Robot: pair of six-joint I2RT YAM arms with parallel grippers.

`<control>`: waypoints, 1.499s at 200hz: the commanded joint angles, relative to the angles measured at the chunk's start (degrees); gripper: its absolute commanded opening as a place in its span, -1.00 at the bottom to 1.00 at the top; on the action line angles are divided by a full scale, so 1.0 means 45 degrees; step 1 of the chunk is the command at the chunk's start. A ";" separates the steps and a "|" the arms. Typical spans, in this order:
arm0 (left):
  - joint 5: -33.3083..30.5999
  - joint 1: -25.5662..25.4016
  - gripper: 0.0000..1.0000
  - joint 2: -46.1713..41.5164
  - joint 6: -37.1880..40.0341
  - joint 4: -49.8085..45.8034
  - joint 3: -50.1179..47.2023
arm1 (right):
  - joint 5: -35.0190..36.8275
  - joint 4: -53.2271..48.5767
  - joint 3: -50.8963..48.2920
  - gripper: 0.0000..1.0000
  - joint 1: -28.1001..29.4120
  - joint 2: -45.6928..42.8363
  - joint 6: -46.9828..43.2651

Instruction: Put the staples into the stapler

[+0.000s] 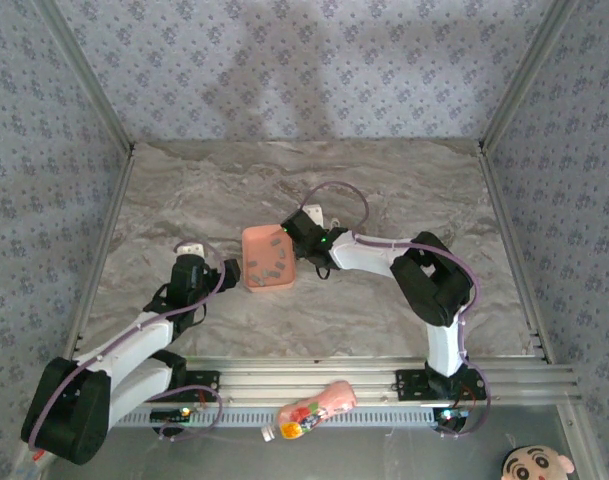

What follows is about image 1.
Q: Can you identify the slotted grey cable duct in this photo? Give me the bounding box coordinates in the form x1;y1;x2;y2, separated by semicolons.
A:
108;405;438;429

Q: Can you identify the aluminium frame post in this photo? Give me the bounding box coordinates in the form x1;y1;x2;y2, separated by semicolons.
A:
32;0;136;151
481;0;580;151

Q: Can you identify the aluminium side rail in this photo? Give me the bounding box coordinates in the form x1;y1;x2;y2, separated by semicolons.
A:
61;144;136;366
478;142;556;364

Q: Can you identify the purple cable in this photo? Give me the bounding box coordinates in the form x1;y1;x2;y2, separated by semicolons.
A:
26;241;228;461
298;180;490;439

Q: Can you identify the pink plastic bottle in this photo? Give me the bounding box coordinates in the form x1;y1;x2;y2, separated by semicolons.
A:
261;380;358;444

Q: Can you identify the cartoon plush toy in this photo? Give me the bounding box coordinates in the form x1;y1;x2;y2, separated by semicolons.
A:
500;443;576;480

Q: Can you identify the pink plastic tray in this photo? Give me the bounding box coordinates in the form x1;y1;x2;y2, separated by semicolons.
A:
241;224;298;293

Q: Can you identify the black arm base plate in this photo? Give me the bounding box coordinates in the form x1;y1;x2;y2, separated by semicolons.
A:
173;370;221;403
395;369;487;403

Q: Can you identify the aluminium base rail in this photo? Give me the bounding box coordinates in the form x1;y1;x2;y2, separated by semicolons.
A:
103;355;583;406

